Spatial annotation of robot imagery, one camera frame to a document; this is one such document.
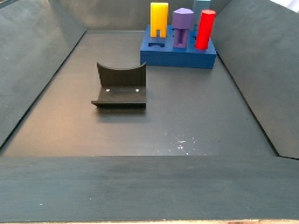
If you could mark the black curved holder stand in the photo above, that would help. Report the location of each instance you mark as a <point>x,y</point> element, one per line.
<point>122,86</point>

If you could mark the red round peg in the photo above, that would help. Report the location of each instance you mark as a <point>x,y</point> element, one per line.
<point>207,17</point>

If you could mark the blue peg board base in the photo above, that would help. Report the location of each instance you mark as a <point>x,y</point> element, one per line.
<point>159,53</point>

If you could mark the purple hexagonal peg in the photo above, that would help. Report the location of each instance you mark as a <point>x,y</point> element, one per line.
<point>182,25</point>

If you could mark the yellow slotted peg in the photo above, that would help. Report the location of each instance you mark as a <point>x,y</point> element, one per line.
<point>159,18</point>

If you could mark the teal rectangular peg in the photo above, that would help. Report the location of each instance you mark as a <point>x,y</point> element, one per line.
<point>198,7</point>

